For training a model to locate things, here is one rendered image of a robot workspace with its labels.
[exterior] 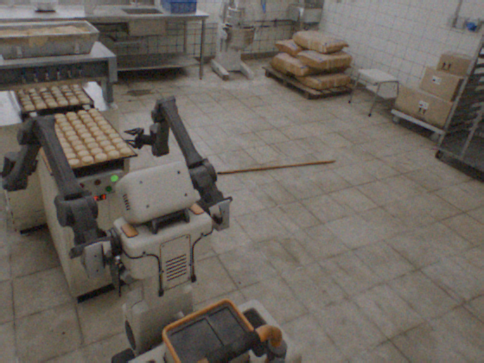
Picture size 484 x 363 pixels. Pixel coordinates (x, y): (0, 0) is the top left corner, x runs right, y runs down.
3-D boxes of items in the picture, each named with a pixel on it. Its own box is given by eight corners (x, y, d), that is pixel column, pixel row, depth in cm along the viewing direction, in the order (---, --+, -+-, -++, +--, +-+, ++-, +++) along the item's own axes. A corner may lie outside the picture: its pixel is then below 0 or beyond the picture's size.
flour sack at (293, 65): (270, 63, 575) (271, 51, 566) (292, 60, 595) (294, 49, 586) (302, 79, 522) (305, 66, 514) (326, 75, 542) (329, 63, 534)
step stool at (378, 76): (399, 114, 501) (410, 79, 479) (369, 117, 488) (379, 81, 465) (375, 100, 538) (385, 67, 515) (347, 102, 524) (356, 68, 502)
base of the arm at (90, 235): (72, 253, 111) (114, 238, 117) (64, 226, 113) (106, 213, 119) (69, 259, 118) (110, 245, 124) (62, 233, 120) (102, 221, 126)
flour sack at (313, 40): (288, 42, 565) (290, 30, 557) (309, 40, 586) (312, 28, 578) (326, 56, 514) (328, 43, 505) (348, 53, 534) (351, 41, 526)
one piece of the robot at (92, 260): (106, 274, 117) (103, 242, 113) (89, 281, 115) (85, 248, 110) (96, 256, 125) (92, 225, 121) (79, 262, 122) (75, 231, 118)
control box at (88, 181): (71, 204, 190) (68, 180, 183) (120, 191, 201) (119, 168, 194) (73, 208, 187) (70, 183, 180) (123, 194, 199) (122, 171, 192)
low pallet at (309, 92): (260, 73, 606) (261, 66, 600) (301, 68, 642) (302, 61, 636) (312, 102, 516) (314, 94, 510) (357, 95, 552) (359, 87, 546)
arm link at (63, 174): (23, 105, 134) (54, 105, 140) (17, 132, 142) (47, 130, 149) (68, 219, 115) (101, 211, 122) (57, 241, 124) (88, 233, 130)
